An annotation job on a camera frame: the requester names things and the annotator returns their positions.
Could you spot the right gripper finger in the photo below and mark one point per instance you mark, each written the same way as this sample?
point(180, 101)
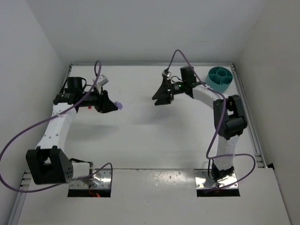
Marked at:
point(162, 91)
point(163, 100)

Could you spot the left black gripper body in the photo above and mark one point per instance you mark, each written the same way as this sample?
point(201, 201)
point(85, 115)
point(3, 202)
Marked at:
point(102, 101)

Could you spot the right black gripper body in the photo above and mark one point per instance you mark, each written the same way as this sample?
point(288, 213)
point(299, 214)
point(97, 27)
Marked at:
point(168, 88)

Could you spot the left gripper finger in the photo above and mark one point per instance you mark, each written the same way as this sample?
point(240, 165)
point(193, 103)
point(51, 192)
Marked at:
point(107, 103)
point(108, 109)

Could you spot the purple lego brick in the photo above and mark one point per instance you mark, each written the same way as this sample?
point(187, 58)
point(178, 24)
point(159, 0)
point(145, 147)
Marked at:
point(119, 105)

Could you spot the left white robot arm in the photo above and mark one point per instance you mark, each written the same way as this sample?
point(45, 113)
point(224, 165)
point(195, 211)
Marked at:
point(48, 162)

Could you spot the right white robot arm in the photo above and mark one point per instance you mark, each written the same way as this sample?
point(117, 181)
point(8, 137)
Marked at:
point(228, 114)

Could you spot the teal divided round container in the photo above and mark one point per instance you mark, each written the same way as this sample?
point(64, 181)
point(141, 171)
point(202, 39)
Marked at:
point(219, 79)

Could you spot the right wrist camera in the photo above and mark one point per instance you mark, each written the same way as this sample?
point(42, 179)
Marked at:
point(167, 74)

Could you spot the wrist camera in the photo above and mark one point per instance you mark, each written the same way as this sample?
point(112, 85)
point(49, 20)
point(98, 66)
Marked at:
point(167, 74)
point(102, 80)

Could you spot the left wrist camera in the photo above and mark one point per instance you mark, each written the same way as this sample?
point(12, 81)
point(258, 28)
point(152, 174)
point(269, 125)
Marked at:
point(102, 80)

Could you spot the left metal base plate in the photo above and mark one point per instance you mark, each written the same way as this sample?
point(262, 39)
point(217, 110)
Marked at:
point(100, 181)

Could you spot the metal base plate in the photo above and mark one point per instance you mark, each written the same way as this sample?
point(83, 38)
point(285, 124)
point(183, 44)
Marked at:
point(204, 182)
point(100, 181)

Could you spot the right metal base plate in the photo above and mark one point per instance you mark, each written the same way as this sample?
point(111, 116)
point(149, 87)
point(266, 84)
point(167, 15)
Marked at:
point(204, 182)

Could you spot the aluminium frame rail left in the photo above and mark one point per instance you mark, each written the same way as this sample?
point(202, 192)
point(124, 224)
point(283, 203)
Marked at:
point(20, 199)

